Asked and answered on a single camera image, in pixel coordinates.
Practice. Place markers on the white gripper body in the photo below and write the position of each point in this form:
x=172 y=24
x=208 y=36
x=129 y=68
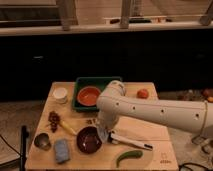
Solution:
x=106 y=121

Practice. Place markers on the blue towel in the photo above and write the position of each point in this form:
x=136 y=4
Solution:
x=103 y=134

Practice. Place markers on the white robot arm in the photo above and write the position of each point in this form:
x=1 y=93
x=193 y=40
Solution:
x=191 y=116

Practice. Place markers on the purple bowl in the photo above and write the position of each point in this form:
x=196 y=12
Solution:
x=88 y=140

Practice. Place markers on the orange bowl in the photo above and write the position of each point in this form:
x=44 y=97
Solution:
x=87 y=96

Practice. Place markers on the dark utensil on table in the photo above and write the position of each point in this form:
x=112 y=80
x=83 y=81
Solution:
x=91 y=121

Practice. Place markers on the green plastic tray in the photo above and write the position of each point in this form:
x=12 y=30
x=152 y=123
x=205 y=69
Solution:
x=99 y=82

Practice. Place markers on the yellow banana toy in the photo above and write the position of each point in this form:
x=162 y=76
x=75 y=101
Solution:
x=65 y=126

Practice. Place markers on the green chili pepper toy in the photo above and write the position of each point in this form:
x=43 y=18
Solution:
x=127 y=155

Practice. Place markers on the orange tomato toy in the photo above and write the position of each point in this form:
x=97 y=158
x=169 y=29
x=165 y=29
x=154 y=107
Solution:
x=143 y=93

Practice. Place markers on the blue sponge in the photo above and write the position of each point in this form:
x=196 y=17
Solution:
x=61 y=151

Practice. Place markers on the white cup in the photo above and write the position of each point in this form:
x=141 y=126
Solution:
x=60 y=95

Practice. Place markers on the small metal cup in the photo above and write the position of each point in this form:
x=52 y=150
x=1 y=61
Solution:
x=42 y=141

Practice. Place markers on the black stand pole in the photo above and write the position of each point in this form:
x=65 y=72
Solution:
x=24 y=136

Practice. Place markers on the dish brush white handle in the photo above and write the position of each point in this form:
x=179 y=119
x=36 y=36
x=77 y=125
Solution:
x=125 y=140

